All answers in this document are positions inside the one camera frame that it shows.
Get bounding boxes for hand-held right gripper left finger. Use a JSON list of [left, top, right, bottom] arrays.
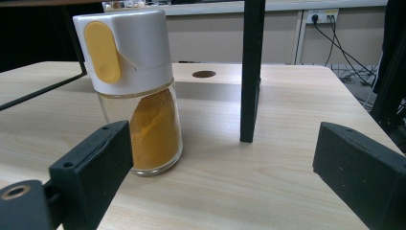
[[47, 120, 134, 230]]

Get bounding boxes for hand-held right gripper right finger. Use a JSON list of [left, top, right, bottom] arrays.
[[312, 121, 406, 230]]

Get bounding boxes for yellow powder spice jar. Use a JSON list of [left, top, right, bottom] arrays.
[[72, 9, 184, 177]]

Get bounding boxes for black two-tier metal rack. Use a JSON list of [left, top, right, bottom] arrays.
[[0, 0, 266, 144]]

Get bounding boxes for black curtain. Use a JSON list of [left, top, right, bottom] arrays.
[[381, 0, 406, 65], [0, 5, 84, 73]]

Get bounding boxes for beige desk partition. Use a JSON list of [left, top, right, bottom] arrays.
[[102, 0, 389, 65]]

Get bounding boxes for black socket cables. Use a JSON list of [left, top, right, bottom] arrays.
[[312, 14, 384, 84]]

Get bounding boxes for white wall socket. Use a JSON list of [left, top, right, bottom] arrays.
[[306, 9, 340, 25]]

